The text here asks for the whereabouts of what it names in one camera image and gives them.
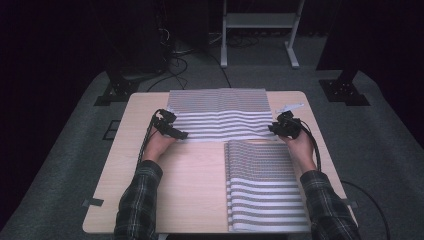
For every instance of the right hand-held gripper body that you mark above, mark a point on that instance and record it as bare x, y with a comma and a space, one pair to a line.
289, 125

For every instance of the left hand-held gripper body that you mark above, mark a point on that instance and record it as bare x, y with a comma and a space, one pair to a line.
165, 120

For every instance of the stack of striped towels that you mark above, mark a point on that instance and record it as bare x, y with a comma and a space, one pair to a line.
266, 186

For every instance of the person's left hand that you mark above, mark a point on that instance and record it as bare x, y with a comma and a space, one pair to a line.
158, 145

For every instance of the person's right hand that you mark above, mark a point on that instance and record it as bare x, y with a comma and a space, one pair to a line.
301, 151

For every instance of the black floor socket plate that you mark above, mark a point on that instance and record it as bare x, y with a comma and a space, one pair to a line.
111, 130

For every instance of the black stand base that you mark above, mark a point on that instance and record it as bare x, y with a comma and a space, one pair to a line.
116, 90
343, 90

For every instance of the grey tape strip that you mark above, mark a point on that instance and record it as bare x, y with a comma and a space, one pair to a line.
94, 202

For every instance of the white metal stand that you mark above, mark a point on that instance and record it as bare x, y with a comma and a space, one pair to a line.
260, 20

